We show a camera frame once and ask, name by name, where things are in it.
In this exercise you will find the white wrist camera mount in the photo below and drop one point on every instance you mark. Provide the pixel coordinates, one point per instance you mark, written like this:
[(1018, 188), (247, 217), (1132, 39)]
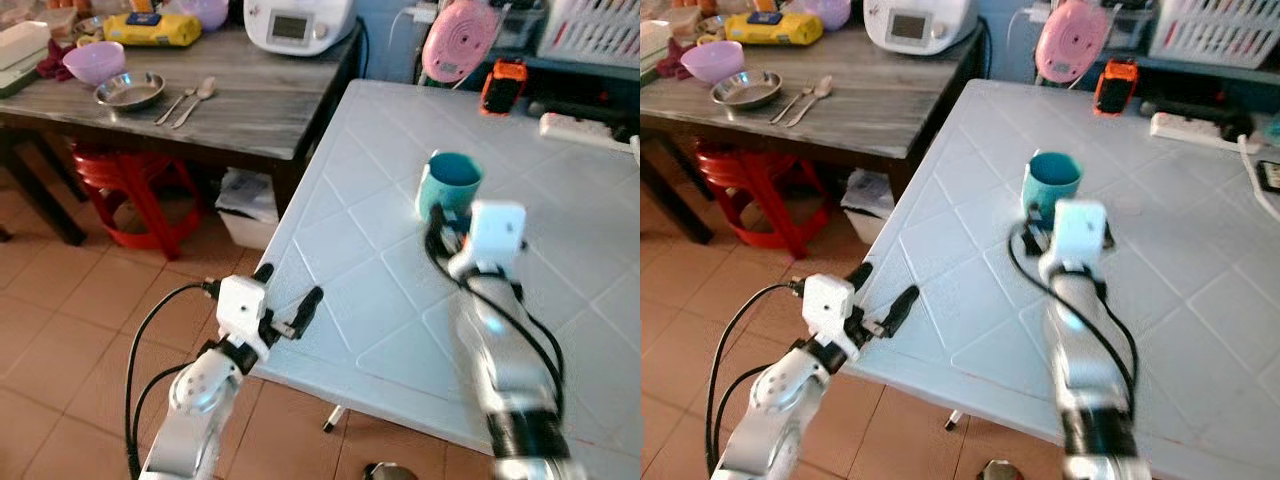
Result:
[(828, 300), (497, 235), (1080, 230), (240, 305)]

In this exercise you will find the yellow wet wipes pack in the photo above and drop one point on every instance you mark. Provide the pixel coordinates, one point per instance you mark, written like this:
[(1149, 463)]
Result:
[(152, 30), (773, 28)]

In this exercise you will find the metal leg of white table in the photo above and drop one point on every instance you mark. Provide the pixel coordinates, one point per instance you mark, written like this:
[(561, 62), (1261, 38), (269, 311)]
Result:
[(955, 419), (333, 418)]

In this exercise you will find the grey wooden table dark legs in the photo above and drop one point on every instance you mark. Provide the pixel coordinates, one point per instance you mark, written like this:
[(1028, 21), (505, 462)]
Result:
[(890, 100), (260, 100)]

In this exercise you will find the white and green box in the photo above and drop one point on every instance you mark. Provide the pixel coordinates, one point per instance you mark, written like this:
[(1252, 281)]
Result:
[(652, 45), (20, 50)]

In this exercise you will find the white slatted plastic basket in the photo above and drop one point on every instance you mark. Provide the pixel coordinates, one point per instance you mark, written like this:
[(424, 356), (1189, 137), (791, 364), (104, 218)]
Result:
[(1215, 30), (590, 30)]

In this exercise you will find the white kitchen appliance with display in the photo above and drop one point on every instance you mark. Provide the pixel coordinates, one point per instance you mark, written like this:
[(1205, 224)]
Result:
[(920, 27), (300, 28)]

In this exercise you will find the white plastic bin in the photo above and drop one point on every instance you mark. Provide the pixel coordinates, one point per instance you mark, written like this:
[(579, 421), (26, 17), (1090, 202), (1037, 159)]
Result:
[(868, 208), (248, 210)]

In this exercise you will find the teal cup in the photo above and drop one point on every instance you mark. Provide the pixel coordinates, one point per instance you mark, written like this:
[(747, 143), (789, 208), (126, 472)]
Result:
[(1050, 182), (452, 185)]

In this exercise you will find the orange and black handheld device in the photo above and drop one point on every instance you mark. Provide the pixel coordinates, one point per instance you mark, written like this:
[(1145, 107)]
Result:
[(1115, 87), (503, 88)]

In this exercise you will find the red plastic stool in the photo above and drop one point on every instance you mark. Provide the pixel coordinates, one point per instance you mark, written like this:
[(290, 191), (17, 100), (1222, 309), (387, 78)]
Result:
[(135, 185), (755, 185)]

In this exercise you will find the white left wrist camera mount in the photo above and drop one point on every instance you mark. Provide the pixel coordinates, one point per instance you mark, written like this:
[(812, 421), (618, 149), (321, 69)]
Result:
[(828, 300), (240, 305)]

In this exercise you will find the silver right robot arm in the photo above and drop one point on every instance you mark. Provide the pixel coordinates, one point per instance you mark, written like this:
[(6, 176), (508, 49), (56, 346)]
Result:
[(1090, 350), (500, 360)]

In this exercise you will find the white power strip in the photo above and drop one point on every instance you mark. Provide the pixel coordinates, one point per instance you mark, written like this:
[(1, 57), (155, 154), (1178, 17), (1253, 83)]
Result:
[(1195, 128), (585, 131)]

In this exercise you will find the shallow steel dish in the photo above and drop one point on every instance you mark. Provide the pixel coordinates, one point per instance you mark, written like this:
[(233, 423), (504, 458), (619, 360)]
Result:
[(130, 92), (747, 90)]

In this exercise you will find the pink round appliance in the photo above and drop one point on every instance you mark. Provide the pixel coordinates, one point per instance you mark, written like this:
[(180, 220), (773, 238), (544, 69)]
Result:
[(458, 42), (1072, 40)]

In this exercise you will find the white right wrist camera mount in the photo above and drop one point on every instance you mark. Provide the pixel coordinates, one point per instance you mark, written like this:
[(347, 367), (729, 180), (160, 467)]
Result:
[(1080, 230), (497, 235)]

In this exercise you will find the dark low shelf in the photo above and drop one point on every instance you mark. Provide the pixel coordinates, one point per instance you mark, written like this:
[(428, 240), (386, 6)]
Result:
[(1190, 90), (580, 90)]

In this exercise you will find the dark red cloth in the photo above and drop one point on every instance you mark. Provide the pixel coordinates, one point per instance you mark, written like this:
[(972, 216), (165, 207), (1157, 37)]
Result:
[(55, 63), (675, 60)]

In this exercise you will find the purple plastic bowl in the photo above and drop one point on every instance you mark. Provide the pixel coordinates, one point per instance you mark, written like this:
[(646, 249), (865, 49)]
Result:
[(828, 10), (95, 63), (205, 10), (714, 61)]

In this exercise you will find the large metal spoon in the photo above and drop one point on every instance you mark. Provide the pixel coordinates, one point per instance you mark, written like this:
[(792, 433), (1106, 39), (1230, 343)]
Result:
[(204, 90), (822, 88)]

